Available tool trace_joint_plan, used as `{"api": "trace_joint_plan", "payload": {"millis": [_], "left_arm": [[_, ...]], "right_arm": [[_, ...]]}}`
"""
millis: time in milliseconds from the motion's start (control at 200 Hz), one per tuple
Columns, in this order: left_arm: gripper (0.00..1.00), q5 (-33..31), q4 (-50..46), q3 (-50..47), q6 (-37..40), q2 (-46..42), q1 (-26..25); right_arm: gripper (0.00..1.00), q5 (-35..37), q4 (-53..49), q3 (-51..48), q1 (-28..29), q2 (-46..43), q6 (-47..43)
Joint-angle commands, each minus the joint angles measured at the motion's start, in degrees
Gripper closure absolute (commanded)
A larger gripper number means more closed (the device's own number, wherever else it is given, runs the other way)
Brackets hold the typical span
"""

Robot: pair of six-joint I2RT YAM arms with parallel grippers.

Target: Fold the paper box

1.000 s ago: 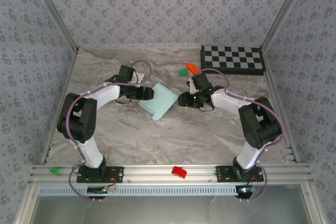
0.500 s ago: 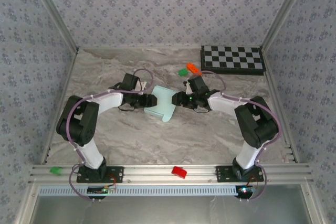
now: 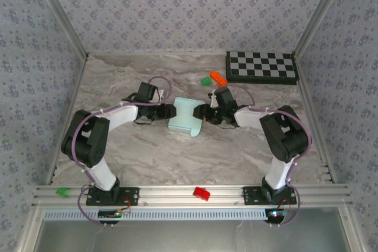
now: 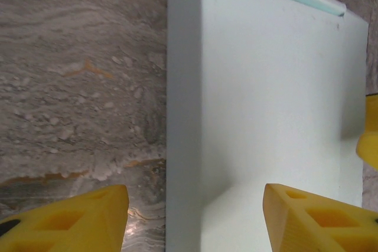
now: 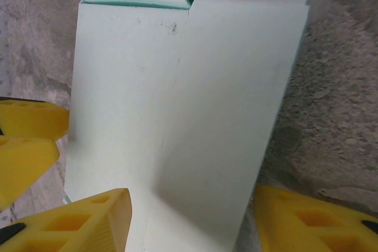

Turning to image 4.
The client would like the light blue paper box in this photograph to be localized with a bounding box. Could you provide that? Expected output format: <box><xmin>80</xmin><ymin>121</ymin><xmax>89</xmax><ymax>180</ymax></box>
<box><xmin>165</xmin><ymin>0</ymin><xmax>369</xmax><ymax>252</ymax></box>

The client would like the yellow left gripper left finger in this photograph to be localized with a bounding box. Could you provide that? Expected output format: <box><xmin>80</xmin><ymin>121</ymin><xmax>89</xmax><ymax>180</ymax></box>
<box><xmin>0</xmin><ymin>184</ymin><xmax>130</xmax><ymax>252</ymax></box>

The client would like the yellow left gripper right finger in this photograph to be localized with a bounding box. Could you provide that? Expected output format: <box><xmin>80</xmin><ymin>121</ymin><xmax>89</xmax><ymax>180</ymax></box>
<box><xmin>262</xmin><ymin>183</ymin><xmax>378</xmax><ymax>252</ymax></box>

